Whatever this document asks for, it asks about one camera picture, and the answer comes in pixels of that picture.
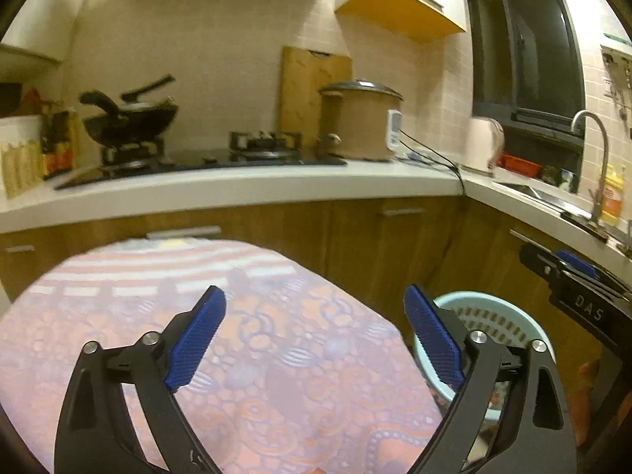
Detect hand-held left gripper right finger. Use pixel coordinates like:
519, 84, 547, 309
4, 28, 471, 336
404, 285, 578, 474

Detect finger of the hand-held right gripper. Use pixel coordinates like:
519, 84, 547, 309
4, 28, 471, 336
518, 244, 632, 303

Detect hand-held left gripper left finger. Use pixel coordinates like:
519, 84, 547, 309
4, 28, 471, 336
54, 285, 228, 474

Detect light blue plastic waste basket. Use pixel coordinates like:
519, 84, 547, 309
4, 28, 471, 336
414, 291, 559, 460

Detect yellow dish soap bottle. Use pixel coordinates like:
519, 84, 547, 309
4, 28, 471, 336
600, 163, 626, 225

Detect pink floral tablecloth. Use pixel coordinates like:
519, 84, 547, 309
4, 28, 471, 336
0, 238, 445, 474

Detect steel sink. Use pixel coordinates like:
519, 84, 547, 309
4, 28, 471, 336
494, 180, 566, 209

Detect metal kitchen faucet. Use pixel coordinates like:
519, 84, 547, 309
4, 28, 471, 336
571, 110, 611, 229

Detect red container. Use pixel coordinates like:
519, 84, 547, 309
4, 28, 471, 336
496, 153, 541, 177

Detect wooden base cabinets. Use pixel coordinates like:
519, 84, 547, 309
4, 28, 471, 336
0, 192, 632, 406

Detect white electric kettle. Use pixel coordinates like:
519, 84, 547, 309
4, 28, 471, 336
466, 116, 505, 179

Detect black gas stove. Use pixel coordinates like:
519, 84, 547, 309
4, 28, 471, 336
53, 131, 349, 191

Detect white plug-in timer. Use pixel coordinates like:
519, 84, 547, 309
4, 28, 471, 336
386, 109, 403, 150

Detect dark kitchen window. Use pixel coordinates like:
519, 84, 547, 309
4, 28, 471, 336
464, 0, 588, 146

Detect black wok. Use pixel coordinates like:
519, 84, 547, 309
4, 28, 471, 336
79, 90, 179, 151

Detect beige rice cooker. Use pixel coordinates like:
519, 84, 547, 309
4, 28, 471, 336
317, 79, 404, 163

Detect dark sauce bottle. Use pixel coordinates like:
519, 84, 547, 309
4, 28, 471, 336
55, 106, 81, 172
39, 109, 60, 177

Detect yellow woven basket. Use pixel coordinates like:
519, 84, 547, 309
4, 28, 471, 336
0, 115, 44, 201

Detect black cooking utensil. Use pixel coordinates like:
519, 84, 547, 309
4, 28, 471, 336
121, 75, 176, 103

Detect wooden cutting board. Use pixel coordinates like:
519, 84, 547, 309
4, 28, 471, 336
280, 46, 353, 146

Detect black power cable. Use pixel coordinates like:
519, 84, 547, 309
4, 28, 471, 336
399, 128, 467, 198

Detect wall utensil rack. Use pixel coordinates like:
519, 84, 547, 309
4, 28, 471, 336
600, 44, 632, 136

